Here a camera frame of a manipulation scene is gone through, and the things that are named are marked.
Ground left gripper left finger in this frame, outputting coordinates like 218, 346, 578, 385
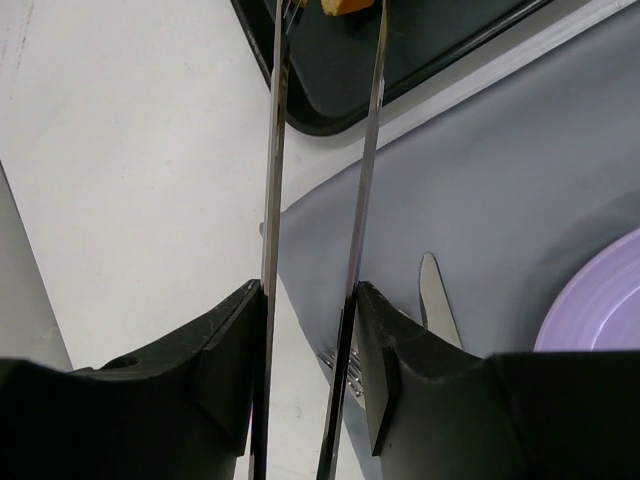
1, 280, 262, 479

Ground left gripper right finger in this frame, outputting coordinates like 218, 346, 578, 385
357, 282, 639, 479

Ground metal tongs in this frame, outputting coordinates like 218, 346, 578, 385
249, 1, 390, 479

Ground bread slice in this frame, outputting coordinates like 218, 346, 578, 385
321, 0, 375, 16

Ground metal fork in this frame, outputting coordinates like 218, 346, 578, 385
317, 346, 366, 410

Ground metal knife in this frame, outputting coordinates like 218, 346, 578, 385
418, 252, 462, 349

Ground purple plate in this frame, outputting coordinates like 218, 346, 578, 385
534, 230, 639, 352

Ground grey cloth placemat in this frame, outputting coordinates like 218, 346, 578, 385
258, 5, 640, 480

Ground black baking tray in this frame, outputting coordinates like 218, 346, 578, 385
230, 0, 556, 137

